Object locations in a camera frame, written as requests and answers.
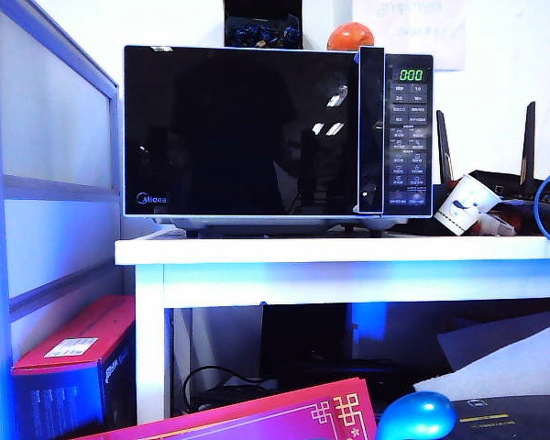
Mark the black glass microwave door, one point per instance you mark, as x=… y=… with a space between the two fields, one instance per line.
x=238 y=137

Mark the orange fruit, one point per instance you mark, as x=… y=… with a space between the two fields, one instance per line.
x=350 y=36

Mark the black silver microwave oven body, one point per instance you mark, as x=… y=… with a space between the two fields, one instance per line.
x=410 y=137

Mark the white table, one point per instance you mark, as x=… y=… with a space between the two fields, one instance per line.
x=302 y=252

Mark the black router antenna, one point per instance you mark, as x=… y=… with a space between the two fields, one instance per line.
x=528 y=142
x=443 y=146

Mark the white blue paper cup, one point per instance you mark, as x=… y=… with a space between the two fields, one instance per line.
x=463 y=206

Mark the framed blue flower picture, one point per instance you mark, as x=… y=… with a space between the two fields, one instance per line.
x=261 y=32

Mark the pink gift box gold pattern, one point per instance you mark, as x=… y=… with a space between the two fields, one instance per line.
x=256 y=417

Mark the black router body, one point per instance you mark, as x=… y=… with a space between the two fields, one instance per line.
x=486 y=179

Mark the small white red box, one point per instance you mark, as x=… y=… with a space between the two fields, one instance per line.
x=495 y=224

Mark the red black cardboard box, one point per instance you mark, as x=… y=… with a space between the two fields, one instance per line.
x=73 y=330

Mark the glossy blue computer mouse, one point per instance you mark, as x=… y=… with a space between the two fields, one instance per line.
x=417 y=417

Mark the grey board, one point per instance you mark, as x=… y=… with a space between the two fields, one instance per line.
x=486 y=344

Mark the white foam sheet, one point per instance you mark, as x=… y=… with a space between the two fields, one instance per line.
x=509 y=376

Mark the black book gold print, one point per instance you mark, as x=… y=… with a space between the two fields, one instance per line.
x=522 y=421

